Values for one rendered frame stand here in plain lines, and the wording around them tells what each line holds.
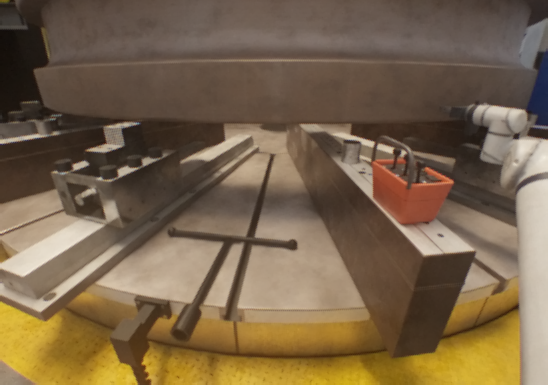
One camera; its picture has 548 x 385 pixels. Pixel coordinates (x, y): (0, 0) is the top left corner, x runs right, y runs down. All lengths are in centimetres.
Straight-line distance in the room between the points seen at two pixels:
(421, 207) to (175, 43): 124
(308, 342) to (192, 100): 113
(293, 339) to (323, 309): 22
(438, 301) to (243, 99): 99
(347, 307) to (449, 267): 41
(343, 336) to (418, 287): 52
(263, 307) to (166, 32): 129
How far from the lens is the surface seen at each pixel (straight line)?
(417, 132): 297
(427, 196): 76
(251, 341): 118
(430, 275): 74
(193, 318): 95
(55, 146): 230
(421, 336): 91
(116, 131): 138
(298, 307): 100
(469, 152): 185
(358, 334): 120
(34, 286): 121
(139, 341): 105
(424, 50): 155
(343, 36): 136
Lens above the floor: 107
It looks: 23 degrees down
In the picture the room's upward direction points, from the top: straight up
